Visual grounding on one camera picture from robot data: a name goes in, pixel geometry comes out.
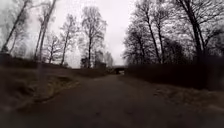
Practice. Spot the dark underpass bridge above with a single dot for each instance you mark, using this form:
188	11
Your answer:
119	69

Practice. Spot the dark asphalt path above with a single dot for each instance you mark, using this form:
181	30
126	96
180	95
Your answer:
110	103

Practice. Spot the row of bare birch trees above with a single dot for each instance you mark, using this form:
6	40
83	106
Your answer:
90	30

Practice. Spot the long dark hedge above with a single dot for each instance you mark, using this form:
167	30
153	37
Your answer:
173	75

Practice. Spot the row of dark bare trees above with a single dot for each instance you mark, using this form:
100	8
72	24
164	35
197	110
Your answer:
173	33

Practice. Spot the brown grass verge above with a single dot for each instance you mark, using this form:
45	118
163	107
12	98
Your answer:
30	85

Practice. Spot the leaf-strewn grass verge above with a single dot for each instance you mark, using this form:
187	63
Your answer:
193	95

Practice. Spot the dark bushes on slope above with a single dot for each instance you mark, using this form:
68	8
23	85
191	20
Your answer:
20	61

